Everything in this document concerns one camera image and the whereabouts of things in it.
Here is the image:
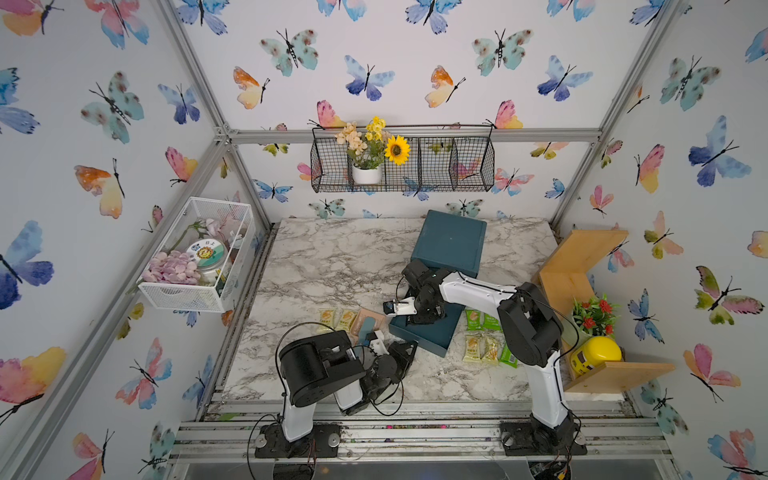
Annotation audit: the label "yellow toy on shelf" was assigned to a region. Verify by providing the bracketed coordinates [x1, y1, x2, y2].
[569, 336, 622, 377]

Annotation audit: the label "white mesh wall basket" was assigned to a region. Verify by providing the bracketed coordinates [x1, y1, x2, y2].
[137, 197, 255, 313]

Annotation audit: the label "wrist white camera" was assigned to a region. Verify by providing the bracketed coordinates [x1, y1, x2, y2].
[366, 330, 388, 356]
[382, 297, 417, 317]

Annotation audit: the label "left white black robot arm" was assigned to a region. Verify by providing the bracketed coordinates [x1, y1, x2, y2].
[276, 330, 418, 442]

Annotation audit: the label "pink wooden brush tray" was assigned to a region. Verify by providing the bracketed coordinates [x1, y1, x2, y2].
[349, 308, 388, 338]

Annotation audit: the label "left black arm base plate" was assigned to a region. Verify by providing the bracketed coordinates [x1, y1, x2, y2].
[248, 423, 341, 459]

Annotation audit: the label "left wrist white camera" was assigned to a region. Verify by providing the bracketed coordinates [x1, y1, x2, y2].
[366, 330, 388, 356]

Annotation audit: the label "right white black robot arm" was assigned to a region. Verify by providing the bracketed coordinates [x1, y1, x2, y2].
[393, 260, 570, 431]

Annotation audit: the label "wooden wall shelf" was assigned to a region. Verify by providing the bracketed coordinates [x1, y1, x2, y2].
[535, 229, 675, 394]

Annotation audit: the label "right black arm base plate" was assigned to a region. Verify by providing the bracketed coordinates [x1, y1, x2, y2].
[500, 416, 587, 456]

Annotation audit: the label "teal handled brush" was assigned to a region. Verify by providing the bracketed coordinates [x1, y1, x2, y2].
[357, 316, 376, 345]

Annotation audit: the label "dark teal drawer cabinet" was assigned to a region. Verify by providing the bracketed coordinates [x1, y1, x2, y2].
[411, 210, 487, 278]

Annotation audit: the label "red flower green plant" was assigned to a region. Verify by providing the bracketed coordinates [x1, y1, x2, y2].
[571, 295, 618, 337]

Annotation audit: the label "green cookie packet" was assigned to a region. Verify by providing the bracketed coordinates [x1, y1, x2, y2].
[499, 345, 518, 368]
[465, 309, 484, 331]
[483, 314, 502, 331]

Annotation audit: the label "pink artificial flower bunch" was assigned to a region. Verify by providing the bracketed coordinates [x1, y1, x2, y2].
[142, 250, 201, 285]

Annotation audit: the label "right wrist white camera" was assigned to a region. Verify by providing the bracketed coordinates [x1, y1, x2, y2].
[382, 297, 417, 317]

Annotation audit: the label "white pot yellow flowers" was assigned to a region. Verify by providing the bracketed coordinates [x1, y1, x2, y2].
[335, 116, 412, 186]

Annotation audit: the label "black wire wall basket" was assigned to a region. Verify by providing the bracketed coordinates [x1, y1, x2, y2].
[308, 124, 496, 196]

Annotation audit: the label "round green label tin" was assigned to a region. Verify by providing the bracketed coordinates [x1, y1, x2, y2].
[186, 238, 227, 272]

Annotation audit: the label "yellow cookie packet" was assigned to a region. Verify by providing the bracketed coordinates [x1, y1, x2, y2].
[319, 308, 337, 330]
[482, 335, 503, 365]
[336, 309, 358, 333]
[463, 334, 484, 363]

